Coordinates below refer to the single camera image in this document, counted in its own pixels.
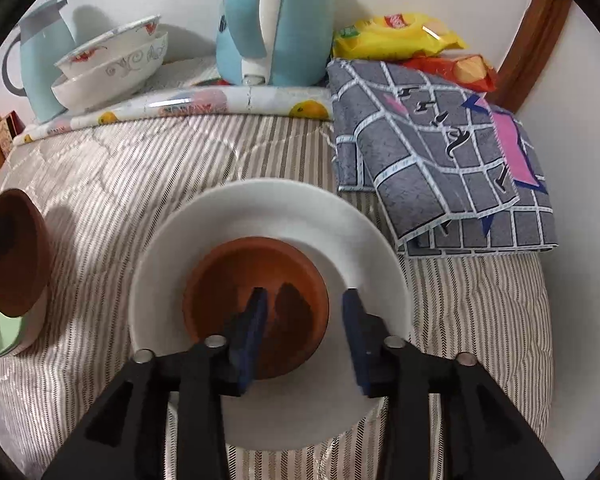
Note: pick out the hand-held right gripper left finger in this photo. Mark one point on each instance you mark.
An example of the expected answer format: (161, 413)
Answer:
(252, 340)

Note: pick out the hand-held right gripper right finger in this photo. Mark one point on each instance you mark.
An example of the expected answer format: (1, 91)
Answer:
(355, 345)

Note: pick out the small brown bowl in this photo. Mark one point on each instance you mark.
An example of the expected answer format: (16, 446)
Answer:
(10, 270)
(230, 280)

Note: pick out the striped quilt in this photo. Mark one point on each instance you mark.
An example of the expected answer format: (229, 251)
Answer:
(130, 180)

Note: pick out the light blue thermos jug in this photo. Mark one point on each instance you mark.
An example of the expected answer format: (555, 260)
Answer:
(42, 60)

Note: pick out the grey checked cloth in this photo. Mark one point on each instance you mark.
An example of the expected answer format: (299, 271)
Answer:
(430, 160)

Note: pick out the large white patterned bowl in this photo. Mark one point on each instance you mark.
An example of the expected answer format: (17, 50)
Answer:
(115, 80)

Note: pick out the fish patterned bowl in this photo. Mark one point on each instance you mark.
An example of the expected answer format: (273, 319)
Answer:
(110, 42)

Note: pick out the rolled fruit print mat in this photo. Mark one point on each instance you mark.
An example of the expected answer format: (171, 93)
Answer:
(180, 105)

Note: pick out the red snack bag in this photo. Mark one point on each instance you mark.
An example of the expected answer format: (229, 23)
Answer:
(460, 72)

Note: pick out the yellow snack bag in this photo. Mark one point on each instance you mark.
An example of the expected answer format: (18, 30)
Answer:
(380, 37)

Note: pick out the light blue electric kettle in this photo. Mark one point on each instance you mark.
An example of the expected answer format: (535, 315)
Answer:
(300, 25)

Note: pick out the brown wooden door frame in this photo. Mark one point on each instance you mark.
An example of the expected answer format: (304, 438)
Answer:
(535, 50)

